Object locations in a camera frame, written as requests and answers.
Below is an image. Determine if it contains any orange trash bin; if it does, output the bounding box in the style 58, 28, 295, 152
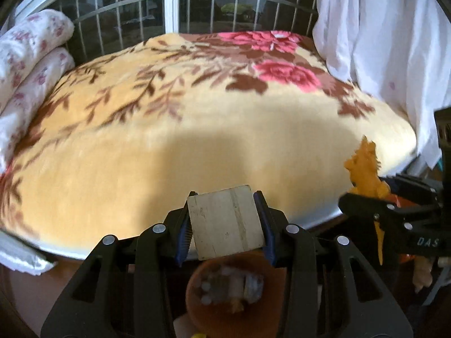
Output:
186, 251, 287, 337

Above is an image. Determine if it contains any colourful toy snack bag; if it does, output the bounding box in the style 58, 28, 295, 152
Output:
344, 136, 433, 292

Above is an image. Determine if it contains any floral plush blanket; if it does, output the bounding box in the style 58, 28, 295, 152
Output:
1, 31, 417, 259

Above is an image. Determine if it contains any wooden block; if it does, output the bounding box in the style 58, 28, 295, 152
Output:
187, 185, 265, 260

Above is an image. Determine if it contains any white curtain right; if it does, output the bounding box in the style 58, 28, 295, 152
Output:
313, 0, 450, 167

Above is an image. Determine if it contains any window with metal bars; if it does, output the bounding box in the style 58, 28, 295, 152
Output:
1, 0, 317, 63

